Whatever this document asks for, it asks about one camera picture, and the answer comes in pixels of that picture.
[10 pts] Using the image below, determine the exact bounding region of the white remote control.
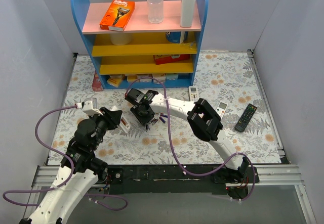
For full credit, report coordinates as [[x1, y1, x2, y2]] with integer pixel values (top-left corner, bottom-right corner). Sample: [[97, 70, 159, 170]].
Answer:
[[111, 106, 130, 133]]

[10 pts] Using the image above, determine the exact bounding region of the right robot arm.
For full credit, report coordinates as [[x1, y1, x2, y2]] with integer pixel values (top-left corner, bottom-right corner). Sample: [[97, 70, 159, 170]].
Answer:
[[125, 88, 249, 182]]

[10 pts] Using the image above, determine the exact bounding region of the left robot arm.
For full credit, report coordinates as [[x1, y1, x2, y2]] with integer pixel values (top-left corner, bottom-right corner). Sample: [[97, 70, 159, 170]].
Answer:
[[20, 107, 123, 223]]

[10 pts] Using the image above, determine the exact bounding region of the white AC remote near shelf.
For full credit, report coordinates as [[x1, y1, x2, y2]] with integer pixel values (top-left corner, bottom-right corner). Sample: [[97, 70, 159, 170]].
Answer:
[[188, 86, 199, 102]]

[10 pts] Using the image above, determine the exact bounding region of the white AC remote right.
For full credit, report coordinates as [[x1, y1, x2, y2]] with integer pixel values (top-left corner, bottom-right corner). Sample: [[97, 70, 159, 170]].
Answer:
[[216, 102, 228, 119]]

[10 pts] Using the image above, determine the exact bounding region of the black TV remote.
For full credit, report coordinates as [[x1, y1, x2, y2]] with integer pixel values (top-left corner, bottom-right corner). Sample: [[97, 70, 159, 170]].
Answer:
[[234, 104, 258, 132]]

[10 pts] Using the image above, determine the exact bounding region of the yellow soap box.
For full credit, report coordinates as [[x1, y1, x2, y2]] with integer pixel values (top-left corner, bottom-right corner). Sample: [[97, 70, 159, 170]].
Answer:
[[107, 74, 125, 87]]

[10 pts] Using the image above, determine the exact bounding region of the light blue tissue pack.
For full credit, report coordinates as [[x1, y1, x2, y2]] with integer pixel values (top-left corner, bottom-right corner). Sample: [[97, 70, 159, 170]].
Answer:
[[166, 73, 179, 80]]

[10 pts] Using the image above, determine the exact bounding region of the red flat box on shelf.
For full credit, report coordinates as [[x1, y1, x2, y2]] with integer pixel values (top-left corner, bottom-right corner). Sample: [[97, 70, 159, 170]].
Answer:
[[153, 54, 190, 65]]

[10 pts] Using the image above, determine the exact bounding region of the blue wooden shelf unit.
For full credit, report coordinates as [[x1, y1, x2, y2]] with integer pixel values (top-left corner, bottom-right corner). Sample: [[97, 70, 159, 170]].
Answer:
[[70, 0, 209, 89]]

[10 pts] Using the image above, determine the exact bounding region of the black base bar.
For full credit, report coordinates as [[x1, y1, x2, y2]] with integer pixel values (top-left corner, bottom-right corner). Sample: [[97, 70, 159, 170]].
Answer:
[[78, 163, 261, 196]]

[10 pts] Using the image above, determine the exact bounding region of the white cup on shelf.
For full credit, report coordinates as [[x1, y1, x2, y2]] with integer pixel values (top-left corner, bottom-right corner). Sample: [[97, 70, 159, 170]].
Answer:
[[110, 33, 133, 46]]

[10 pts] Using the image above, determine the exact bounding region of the blue white round container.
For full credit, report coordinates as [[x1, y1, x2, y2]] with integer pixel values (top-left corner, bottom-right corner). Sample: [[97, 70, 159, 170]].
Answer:
[[166, 31, 188, 43]]

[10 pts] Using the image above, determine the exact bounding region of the floral table mat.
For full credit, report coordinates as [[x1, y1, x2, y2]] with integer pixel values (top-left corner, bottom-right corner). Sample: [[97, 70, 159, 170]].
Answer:
[[64, 52, 280, 165]]

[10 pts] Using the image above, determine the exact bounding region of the orange Gillette razor box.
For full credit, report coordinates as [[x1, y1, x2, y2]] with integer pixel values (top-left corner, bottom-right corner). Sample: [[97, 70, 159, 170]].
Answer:
[[99, 0, 135, 32]]

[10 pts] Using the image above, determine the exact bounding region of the clear plastic water bottle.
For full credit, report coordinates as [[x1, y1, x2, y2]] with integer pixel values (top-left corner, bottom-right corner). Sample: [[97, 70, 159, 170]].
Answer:
[[147, 0, 164, 24]]

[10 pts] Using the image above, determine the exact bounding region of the white tall bottle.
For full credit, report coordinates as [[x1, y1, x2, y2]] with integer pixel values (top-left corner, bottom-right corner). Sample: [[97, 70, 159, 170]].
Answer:
[[180, 0, 195, 27]]

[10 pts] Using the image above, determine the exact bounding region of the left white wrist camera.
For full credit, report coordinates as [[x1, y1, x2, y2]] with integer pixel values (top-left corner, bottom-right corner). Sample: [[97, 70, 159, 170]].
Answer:
[[76, 98, 103, 116]]

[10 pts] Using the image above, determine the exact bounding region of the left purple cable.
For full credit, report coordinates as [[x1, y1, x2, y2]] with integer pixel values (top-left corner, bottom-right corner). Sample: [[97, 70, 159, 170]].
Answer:
[[2, 104, 128, 211]]

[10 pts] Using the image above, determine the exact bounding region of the purple cable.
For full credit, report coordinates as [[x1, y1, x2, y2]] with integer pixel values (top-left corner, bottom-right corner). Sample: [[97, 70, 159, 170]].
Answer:
[[125, 76, 256, 201], [2, 104, 128, 211]]

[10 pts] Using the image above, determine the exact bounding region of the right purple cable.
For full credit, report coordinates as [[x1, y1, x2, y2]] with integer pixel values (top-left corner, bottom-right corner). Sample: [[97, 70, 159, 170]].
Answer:
[[125, 76, 256, 201]]

